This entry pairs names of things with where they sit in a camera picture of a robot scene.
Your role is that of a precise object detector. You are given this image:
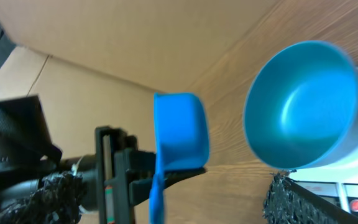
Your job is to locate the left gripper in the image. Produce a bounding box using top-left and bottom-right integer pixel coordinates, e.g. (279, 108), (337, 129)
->
(94, 126), (206, 224)

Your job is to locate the blue plastic measuring scoop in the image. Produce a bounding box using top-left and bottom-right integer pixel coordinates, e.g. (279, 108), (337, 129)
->
(149, 93), (209, 224)

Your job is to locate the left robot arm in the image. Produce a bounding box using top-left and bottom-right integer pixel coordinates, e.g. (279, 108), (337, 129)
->
(0, 93), (209, 223)

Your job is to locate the blue metal bowl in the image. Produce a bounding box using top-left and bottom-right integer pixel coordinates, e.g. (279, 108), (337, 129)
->
(243, 40), (358, 170)

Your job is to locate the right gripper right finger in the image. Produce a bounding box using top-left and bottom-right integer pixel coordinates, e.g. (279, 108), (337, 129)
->
(263, 172), (358, 224)

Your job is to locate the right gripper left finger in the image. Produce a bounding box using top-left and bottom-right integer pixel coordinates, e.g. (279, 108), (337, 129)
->
(0, 172), (83, 224)

